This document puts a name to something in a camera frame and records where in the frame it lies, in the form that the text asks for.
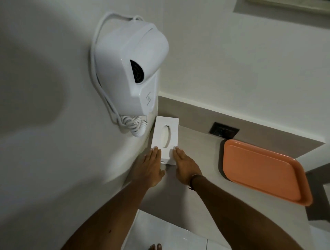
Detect person's left hand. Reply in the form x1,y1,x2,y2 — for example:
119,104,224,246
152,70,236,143
134,146,166,190

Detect person's right hand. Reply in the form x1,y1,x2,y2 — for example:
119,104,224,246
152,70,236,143
172,146,203,186

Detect white tissue box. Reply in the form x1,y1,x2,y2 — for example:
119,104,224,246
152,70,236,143
151,116,179,166

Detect person's right forearm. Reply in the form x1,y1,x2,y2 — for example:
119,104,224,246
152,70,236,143
190,175,297,250

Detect person's left forearm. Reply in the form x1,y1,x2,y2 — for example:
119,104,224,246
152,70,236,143
60,179,152,250

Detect orange plastic tray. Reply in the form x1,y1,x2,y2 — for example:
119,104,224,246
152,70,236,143
222,139,313,207

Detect dark thread wrist bracelet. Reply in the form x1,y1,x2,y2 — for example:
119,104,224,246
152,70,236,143
188,174,203,191

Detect black wall socket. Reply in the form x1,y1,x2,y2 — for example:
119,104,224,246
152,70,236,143
209,122,240,138

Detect white coiled hair dryer cord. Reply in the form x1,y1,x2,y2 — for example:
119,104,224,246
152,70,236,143
90,12,148,138

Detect white wall-mounted hair dryer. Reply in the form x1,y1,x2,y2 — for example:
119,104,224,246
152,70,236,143
94,22,169,116

